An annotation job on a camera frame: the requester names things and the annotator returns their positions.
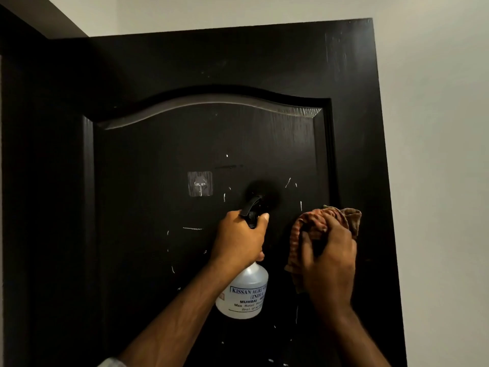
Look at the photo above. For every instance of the person's right hand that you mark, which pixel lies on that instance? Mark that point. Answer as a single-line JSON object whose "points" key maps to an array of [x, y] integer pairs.
{"points": [[332, 267]]}

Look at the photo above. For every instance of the person's left hand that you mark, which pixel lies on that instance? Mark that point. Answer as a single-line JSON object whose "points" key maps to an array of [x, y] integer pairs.
{"points": [[237, 236]]}

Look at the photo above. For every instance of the person's left thumb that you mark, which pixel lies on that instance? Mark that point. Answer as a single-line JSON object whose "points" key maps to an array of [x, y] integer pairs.
{"points": [[260, 256]]}

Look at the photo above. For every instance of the person's right thumb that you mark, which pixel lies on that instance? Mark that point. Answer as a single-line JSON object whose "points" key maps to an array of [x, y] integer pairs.
{"points": [[306, 246]]}

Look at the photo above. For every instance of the brown striped cleaning cloth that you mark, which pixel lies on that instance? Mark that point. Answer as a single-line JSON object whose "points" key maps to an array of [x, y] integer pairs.
{"points": [[310, 221]]}

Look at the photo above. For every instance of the clear plastic spray bottle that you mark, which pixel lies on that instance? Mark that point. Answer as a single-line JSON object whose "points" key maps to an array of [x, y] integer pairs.
{"points": [[244, 292]]}

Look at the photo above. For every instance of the person's right forearm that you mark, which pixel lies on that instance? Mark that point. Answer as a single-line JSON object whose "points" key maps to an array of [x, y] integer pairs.
{"points": [[355, 340]]}

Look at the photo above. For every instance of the person's left forearm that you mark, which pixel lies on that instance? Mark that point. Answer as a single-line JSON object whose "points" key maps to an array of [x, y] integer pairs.
{"points": [[183, 317]]}

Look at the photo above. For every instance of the white shirt sleeve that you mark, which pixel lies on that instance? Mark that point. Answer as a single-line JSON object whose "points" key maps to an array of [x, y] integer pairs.
{"points": [[112, 363]]}

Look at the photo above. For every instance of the dark brown wooden door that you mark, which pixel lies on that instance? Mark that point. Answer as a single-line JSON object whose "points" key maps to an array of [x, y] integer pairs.
{"points": [[214, 64]]}

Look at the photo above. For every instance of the clear adhesive wall hook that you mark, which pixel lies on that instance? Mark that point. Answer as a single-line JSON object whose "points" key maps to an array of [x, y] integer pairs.
{"points": [[200, 184]]}

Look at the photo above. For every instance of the dark brown door frame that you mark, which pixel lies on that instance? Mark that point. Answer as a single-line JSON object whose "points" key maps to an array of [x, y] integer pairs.
{"points": [[42, 187]]}

